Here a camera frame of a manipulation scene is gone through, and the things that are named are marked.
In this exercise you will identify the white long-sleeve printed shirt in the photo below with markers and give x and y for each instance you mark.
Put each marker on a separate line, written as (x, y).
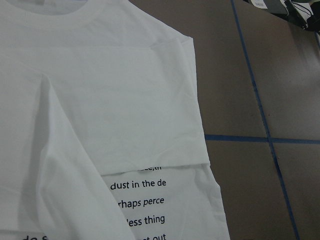
(101, 135)

